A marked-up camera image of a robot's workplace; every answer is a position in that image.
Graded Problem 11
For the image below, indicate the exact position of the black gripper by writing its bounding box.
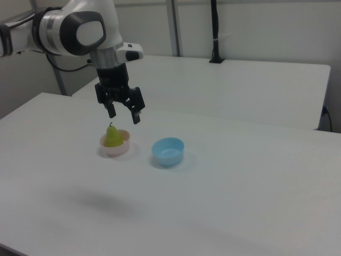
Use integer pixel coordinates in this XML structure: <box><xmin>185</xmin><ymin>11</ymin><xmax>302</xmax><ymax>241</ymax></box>
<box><xmin>94</xmin><ymin>63</ymin><xmax>146</xmax><ymax>125</ymax></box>

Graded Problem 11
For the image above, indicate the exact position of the green pear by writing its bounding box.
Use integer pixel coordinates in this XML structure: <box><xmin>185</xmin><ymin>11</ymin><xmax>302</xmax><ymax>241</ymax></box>
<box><xmin>105</xmin><ymin>122</ymin><xmax>125</xmax><ymax>148</ymax></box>

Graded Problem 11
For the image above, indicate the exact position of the pink plastic bowl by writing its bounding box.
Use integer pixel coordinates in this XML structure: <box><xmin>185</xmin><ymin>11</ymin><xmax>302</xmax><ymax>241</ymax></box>
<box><xmin>99</xmin><ymin>129</ymin><xmax>132</xmax><ymax>157</ymax></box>

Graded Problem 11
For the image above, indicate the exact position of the blue plastic bowl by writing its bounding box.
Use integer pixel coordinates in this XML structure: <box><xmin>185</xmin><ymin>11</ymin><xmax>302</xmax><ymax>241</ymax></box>
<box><xmin>151</xmin><ymin>137</ymin><xmax>185</xmax><ymax>167</ymax></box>

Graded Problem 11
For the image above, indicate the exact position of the grey partition post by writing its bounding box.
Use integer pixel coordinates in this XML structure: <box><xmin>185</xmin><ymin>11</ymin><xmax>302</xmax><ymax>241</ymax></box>
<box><xmin>52</xmin><ymin>54</ymin><xmax>68</xmax><ymax>96</ymax></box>

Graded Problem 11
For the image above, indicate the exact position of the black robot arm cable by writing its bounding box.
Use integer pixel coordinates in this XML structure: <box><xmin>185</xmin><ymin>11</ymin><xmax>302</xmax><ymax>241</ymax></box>
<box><xmin>45</xmin><ymin>52</ymin><xmax>94</xmax><ymax>73</ymax></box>

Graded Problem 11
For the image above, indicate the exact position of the black camera pole with clamp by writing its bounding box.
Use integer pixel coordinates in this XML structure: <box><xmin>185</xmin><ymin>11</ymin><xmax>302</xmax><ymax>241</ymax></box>
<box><xmin>208</xmin><ymin>0</ymin><xmax>226</xmax><ymax>64</ymax></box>

